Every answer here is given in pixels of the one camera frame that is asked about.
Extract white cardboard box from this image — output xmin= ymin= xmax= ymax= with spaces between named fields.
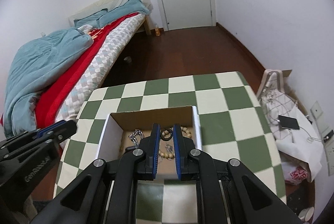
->
xmin=96 ymin=106 xmax=204 ymax=180

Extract red white plastic bag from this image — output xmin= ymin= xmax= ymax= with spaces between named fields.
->
xmin=283 ymin=161 xmax=315 ymax=185

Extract wooden bead bracelet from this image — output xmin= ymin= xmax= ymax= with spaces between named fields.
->
xmin=119 ymin=127 xmax=194 ymax=161

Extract white quilted tote bag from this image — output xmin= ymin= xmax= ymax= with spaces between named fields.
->
xmin=257 ymin=69 xmax=300 ymax=141

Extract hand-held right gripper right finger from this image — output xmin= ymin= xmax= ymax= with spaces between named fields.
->
xmin=173 ymin=123 xmax=302 ymax=224

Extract checkered bed sheet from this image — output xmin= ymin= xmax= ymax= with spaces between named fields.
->
xmin=55 ymin=14 xmax=147 ymax=125

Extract white slippers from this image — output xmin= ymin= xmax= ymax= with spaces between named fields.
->
xmin=299 ymin=207 xmax=315 ymax=222

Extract white switch plate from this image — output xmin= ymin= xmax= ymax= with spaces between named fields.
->
xmin=310 ymin=101 xmax=326 ymax=120

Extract thin silver bracelet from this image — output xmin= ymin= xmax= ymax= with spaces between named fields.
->
xmin=164 ymin=143 xmax=174 ymax=159

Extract silver chain bracelet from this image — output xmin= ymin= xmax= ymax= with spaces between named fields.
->
xmin=129 ymin=129 xmax=144 ymax=148

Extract black smartphone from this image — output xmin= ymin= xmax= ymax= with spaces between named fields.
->
xmin=278 ymin=115 xmax=300 ymax=130

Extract bed with red sheet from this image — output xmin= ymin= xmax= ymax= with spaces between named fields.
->
xmin=0 ymin=12 xmax=140 ymax=133

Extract blue duvet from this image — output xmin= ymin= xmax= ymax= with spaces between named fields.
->
xmin=3 ymin=29 xmax=94 ymax=136

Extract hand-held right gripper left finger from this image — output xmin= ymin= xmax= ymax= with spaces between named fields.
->
xmin=30 ymin=123 xmax=161 ymax=224

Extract blue pillow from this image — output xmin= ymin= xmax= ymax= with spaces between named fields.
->
xmin=99 ymin=0 xmax=150 ymax=27
xmin=74 ymin=8 xmax=109 ymax=28

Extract black charger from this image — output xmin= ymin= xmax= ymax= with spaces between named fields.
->
xmin=322 ymin=129 xmax=334 ymax=142

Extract black ring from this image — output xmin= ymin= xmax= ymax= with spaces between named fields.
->
xmin=160 ymin=128 xmax=174 ymax=141

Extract white charging cable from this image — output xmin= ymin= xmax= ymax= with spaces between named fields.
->
xmin=297 ymin=125 xmax=325 ymax=143

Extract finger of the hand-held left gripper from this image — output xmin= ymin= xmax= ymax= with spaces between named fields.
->
xmin=0 ymin=121 xmax=67 ymax=149
xmin=0 ymin=120 xmax=78 ymax=161

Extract green white checkered tablecloth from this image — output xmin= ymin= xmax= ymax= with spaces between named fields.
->
xmin=53 ymin=71 xmax=289 ymax=224

